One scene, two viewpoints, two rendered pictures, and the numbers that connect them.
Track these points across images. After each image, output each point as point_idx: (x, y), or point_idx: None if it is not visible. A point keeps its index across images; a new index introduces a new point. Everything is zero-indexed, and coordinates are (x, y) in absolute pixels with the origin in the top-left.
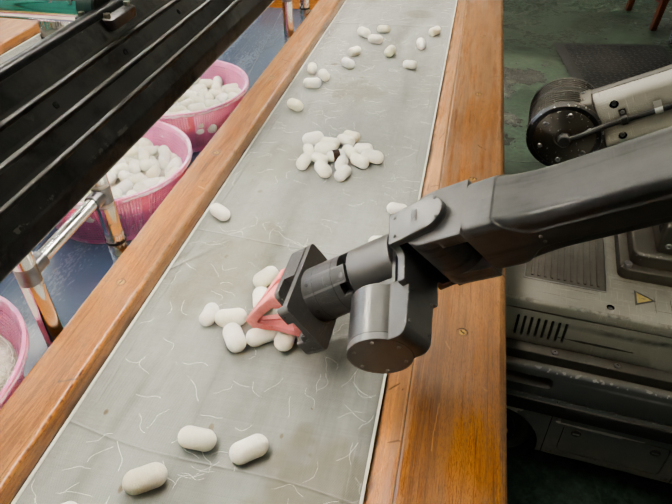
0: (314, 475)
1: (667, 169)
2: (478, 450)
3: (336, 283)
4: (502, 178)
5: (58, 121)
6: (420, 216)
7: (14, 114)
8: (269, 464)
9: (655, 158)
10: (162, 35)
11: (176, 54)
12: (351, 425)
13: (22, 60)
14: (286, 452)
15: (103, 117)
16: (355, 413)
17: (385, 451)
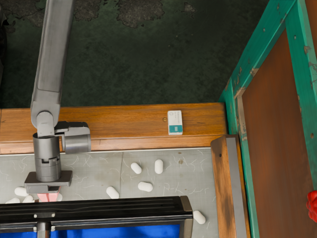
0: (115, 168)
1: (65, 33)
2: (98, 114)
3: (56, 162)
4: (39, 87)
5: (115, 205)
6: (46, 121)
7: (127, 208)
8: (114, 185)
9: (59, 35)
10: (29, 209)
11: (32, 205)
12: (92, 161)
13: (106, 216)
14: (108, 181)
15: (96, 202)
16: (86, 160)
17: (103, 145)
